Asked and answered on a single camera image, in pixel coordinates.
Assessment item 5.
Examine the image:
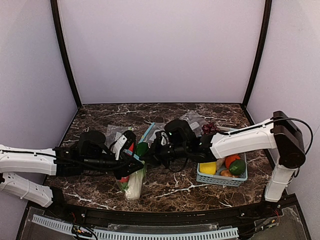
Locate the white slotted cable duct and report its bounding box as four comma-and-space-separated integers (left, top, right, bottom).
31, 214, 239, 240

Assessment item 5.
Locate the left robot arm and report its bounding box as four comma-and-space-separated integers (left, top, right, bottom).
0, 130, 144, 208

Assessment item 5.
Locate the purple grape bunch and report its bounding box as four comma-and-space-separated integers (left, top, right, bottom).
201, 123, 219, 135

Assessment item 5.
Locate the clear zip bag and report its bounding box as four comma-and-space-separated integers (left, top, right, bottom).
180, 110, 208, 131
139, 122, 165, 146
116, 142, 148, 201
105, 124, 131, 147

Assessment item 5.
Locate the light blue plastic basket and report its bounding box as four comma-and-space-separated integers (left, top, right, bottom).
196, 153, 248, 187

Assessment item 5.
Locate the black frame post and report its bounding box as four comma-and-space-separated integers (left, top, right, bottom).
242, 0, 273, 109
50, 0, 82, 109

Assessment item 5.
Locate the yellow lemon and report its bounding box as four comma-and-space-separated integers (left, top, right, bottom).
199, 162, 217, 175

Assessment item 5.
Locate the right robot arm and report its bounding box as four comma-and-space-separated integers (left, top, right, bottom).
143, 111, 310, 202

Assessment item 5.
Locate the green white bok choy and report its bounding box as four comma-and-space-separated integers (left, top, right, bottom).
119, 142, 150, 201

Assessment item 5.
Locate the orange tangerine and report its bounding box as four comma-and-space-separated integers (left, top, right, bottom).
225, 154, 241, 169

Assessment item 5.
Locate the black left frame post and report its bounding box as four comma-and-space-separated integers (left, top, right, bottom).
50, 0, 82, 109

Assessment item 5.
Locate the black right frame post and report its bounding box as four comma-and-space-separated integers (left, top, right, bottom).
242, 0, 273, 109

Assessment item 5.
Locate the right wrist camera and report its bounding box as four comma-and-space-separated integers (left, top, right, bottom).
155, 130, 170, 146

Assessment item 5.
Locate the green avocado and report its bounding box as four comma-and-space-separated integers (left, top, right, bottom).
228, 159, 247, 176

